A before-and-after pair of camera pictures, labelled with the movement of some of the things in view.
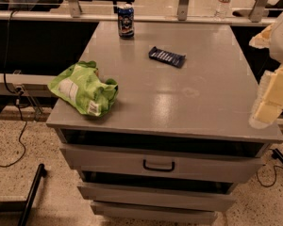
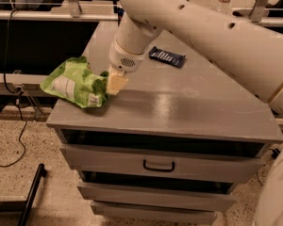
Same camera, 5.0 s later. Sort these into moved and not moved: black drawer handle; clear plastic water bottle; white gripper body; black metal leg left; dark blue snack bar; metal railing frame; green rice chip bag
Moved: white gripper body; green rice chip bag
Not moved: black metal leg left; black drawer handle; metal railing frame; dark blue snack bar; clear plastic water bottle
